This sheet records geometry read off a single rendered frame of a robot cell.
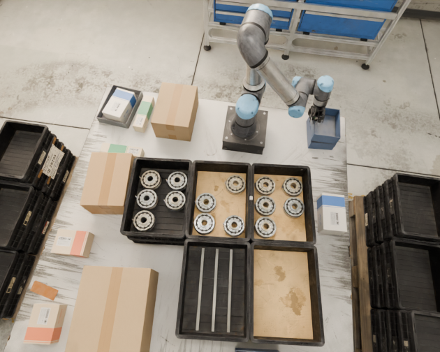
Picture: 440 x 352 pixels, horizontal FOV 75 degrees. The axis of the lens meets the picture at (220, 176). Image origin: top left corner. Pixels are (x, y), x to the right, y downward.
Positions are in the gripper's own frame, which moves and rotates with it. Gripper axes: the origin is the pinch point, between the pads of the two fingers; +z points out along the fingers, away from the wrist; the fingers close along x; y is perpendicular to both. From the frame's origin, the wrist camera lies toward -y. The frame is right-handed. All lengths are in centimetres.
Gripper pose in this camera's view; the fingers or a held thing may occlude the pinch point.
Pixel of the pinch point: (313, 121)
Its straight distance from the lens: 179.4
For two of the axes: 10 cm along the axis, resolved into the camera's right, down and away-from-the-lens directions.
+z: 1.3, 4.3, 9.0
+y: -1.8, 9.0, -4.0
